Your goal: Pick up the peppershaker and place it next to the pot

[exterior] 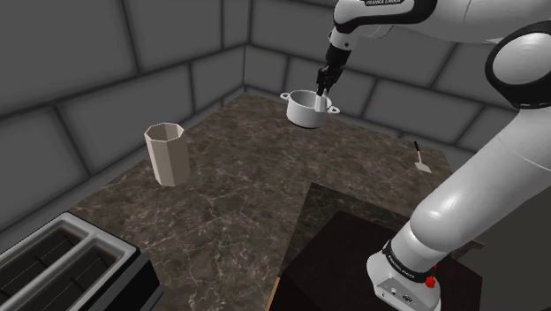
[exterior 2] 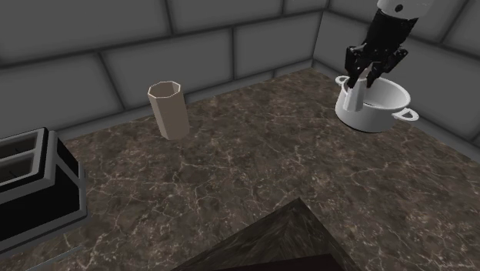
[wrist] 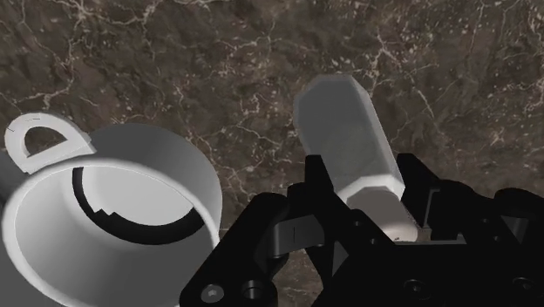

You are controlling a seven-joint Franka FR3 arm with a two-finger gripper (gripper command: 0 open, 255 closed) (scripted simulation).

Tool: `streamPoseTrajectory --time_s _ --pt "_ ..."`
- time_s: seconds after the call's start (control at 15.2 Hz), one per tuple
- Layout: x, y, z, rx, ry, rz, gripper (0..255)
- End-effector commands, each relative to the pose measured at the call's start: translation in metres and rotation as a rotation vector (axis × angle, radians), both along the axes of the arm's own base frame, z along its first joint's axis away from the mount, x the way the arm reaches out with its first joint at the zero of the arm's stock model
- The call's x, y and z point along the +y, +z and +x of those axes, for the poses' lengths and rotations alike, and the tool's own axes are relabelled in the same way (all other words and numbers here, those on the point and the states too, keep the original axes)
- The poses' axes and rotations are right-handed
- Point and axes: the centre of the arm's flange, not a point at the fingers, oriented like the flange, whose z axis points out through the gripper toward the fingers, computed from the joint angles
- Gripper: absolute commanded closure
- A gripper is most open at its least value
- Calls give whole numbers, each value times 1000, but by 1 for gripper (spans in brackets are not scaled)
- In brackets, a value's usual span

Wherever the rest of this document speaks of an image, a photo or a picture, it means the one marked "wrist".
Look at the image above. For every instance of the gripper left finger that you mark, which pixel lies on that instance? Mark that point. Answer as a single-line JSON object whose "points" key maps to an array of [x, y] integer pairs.
{"points": [[238, 259]]}

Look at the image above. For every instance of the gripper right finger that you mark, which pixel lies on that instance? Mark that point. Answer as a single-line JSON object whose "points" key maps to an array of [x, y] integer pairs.
{"points": [[488, 221]]}

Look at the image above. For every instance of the white faceted bottle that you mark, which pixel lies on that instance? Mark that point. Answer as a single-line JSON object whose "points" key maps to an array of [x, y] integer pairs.
{"points": [[344, 132]]}

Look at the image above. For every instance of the white mug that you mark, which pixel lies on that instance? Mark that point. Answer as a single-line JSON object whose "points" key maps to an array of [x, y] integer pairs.
{"points": [[140, 149]]}

